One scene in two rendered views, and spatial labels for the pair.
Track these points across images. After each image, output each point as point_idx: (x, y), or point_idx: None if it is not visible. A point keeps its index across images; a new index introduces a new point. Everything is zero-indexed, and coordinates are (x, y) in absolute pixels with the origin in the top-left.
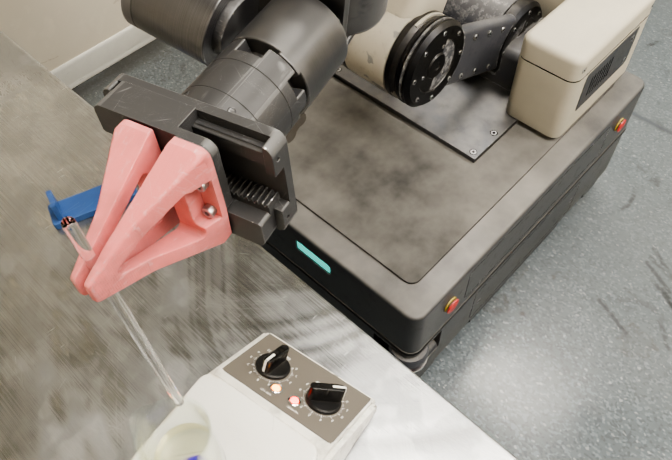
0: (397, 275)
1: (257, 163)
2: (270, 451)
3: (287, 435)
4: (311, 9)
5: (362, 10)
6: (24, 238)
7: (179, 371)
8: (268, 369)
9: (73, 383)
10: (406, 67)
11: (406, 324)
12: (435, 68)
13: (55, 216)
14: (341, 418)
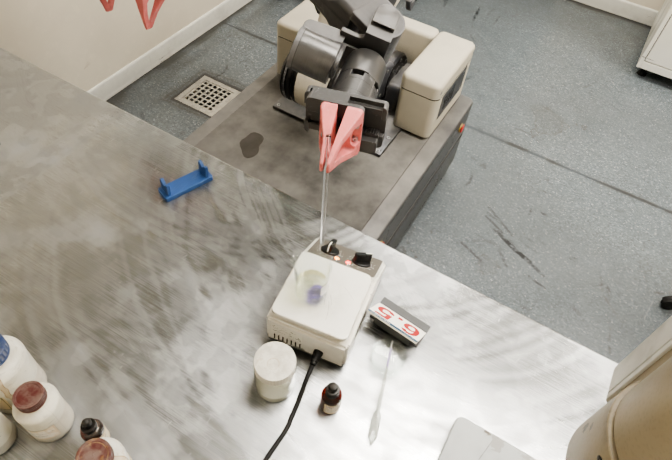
0: None
1: (373, 117)
2: (348, 280)
3: (354, 273)
4: (374, 55)
5: (386, 55)
6: (147, 209)
7: (270, 266)
8: (330, 249)
9: (210, 280)
10: None
11: None
12: None
13: (165, 194)
14: (373, 268)
